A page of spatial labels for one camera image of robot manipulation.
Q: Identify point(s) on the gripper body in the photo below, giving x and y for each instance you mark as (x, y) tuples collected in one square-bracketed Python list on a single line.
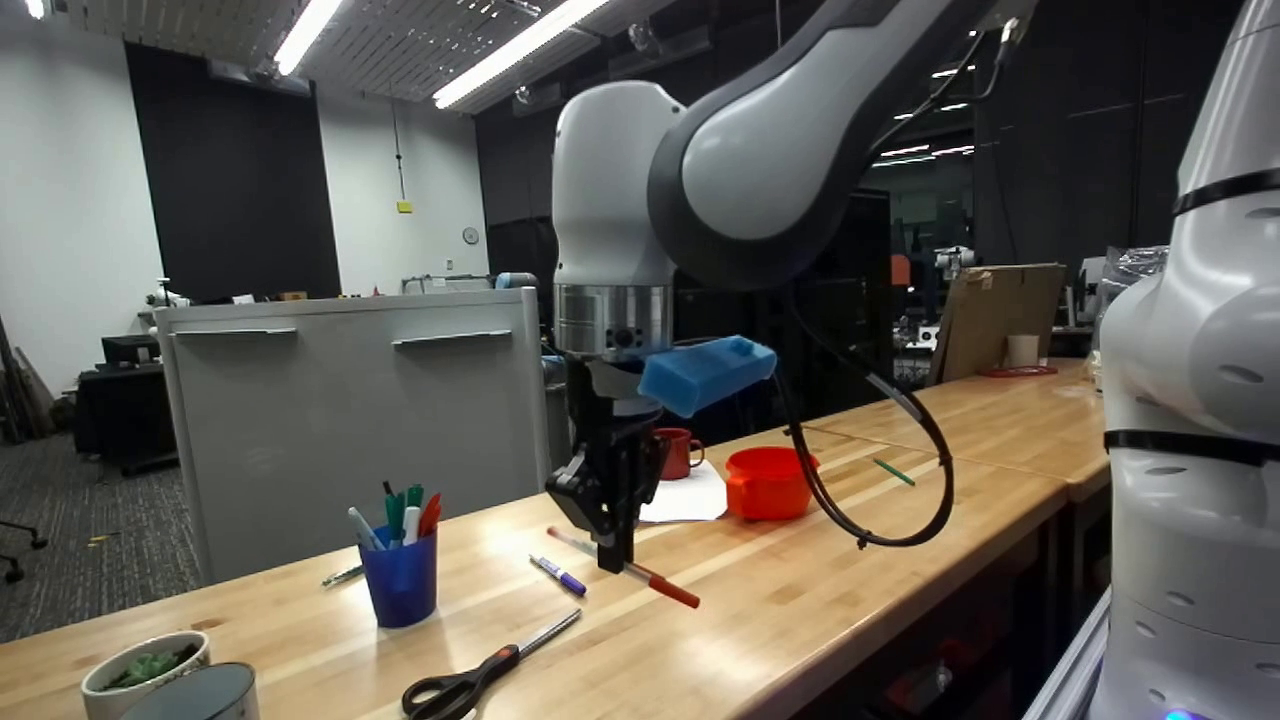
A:
[(612, 425)]

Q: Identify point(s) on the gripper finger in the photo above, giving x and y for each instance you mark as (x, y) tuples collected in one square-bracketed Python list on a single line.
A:
[(620, 530), (578, 490)]

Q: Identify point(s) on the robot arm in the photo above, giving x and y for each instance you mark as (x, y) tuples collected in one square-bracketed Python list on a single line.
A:
[(760, 150)]

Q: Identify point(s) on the blue plastic cup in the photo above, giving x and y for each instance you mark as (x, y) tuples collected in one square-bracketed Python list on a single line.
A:
[(400, 585)]

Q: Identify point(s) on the green pen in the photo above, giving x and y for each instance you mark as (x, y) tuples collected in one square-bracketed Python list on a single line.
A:
[(894, 472), (342, 576)]

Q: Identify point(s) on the white paper cup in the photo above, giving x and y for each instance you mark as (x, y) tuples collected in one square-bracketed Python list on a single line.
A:
[(1022, 350)]

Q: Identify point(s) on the red mug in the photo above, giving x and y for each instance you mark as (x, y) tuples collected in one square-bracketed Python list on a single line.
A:
[(678, 455)]

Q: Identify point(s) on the purple marker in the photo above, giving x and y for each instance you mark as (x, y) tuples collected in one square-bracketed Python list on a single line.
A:
[(562, 577)]

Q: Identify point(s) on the red marker with white barrel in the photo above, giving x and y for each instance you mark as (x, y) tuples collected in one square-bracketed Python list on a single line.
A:
[(670, 590)]

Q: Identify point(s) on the white paper sheet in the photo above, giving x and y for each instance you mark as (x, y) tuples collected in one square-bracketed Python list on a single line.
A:
[(695, 497)]

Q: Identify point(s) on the orange plastic bowl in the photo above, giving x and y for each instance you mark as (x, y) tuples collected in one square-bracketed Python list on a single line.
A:
[(768, 490)]

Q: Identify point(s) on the green marker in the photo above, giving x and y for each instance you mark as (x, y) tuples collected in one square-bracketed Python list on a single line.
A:
[(414, 496), (394, 512)]

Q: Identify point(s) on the white marker with blue end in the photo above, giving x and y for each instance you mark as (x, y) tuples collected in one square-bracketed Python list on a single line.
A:
[(365, 527)]

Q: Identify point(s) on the grey metal cabinet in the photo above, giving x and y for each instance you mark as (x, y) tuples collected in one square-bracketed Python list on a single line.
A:
[(350, 450)]

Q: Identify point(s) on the ceiling light strip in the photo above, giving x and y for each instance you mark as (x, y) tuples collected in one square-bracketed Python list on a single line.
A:
[(520, 50), (305, 35)]

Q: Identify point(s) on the cardboard box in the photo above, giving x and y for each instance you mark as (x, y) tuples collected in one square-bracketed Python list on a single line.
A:
[(995, 315)]

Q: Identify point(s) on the grey metal tin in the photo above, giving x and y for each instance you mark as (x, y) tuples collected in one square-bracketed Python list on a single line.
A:
[(200, 695)]

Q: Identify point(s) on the black desk with monitor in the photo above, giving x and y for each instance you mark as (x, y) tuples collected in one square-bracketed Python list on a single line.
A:
[(120, 405)]

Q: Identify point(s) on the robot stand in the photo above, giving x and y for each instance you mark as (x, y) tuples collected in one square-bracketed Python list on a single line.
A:
[(1070, 670)]

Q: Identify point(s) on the white bowl with green contents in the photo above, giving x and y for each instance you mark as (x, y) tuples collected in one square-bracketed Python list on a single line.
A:
[(110, 690)]

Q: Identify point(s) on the clear plastic bag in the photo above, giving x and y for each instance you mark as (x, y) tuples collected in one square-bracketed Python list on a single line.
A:
[(1135, 268)]

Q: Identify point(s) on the office chair base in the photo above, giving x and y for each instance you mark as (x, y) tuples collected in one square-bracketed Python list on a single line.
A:
[(25, 535)]

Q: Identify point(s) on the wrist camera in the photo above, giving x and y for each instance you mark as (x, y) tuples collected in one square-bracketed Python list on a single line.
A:
[(705, 372)]

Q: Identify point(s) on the black wall panel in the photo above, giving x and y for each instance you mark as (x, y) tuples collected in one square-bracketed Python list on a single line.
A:
[(235, 190)]

